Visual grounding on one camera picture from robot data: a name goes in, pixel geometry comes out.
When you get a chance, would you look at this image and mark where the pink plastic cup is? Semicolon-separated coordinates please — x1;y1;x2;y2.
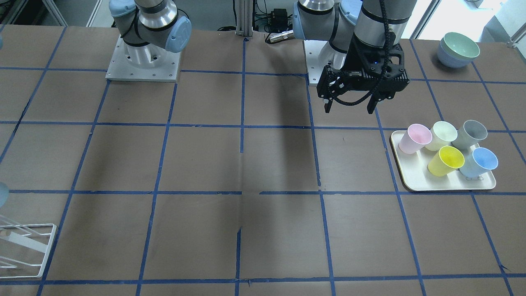
398;123;433;154

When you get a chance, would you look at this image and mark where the cream plastic cup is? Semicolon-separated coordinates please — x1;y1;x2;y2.
425;120;458;151

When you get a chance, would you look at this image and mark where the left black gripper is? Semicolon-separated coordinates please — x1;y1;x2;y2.
317;35;410;114

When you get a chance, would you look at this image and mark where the blue plastic cup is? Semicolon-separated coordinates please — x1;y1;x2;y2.
459;147;498;178

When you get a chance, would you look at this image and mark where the grey plastic cup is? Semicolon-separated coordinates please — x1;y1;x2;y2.
452;120;488;150

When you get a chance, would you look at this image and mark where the white wire cup rack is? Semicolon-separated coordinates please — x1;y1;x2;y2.
1;215;58;279

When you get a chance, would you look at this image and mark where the green and blue bowl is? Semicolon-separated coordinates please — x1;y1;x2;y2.
436;32;480;69

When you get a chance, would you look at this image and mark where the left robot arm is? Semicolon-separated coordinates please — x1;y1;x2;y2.
293;0;416;113

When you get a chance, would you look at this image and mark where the yellow plastic cup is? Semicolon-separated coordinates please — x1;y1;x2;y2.
427;146;465;177

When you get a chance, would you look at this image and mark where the cream plastic tray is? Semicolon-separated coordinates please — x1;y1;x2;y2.
390;130;496;191

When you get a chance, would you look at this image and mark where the black braided cable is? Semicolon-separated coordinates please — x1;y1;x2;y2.
329;0;391;105

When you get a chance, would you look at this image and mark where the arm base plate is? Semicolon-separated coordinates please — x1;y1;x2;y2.
106;37;181;83
304;40;347;86

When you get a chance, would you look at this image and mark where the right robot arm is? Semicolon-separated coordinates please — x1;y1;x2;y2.
109;0;192;68

